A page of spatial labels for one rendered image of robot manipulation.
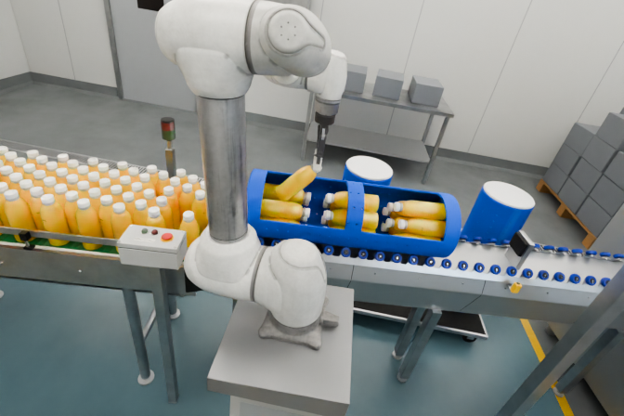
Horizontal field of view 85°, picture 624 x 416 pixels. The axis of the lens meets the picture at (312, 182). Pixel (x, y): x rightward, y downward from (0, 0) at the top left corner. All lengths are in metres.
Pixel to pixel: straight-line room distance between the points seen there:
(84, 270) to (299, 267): 1.03
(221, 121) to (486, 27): 4.30
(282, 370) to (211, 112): 0.67
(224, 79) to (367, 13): 3.97
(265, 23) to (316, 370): 0.83
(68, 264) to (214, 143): 1.07
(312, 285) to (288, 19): 0.61
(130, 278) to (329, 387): 0.95
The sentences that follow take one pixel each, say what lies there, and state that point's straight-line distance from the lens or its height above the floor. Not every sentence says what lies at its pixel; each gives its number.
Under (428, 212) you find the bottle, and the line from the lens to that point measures 1.52.
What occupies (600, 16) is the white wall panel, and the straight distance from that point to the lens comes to 5.27.
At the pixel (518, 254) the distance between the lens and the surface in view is 1.84.
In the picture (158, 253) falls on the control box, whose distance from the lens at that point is 1.30.
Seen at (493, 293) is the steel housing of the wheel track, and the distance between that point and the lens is 1.82.
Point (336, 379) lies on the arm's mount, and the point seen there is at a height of 1.08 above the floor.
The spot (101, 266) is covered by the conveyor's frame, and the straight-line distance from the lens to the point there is 1.63.
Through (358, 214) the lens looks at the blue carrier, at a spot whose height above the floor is 1.17.
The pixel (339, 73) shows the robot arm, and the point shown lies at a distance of 1.18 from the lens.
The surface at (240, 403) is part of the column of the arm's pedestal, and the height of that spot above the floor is 0.82.
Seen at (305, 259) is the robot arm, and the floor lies 1.34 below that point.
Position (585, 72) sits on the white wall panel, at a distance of 5.38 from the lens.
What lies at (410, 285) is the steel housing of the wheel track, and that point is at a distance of 1.65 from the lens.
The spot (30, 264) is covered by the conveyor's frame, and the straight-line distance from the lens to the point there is 1.79.
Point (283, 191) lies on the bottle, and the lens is 1.39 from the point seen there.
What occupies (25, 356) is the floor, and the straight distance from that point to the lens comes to 2.57.
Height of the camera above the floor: 1.95
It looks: 31 degrees down
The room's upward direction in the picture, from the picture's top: 9 degrees clockwise
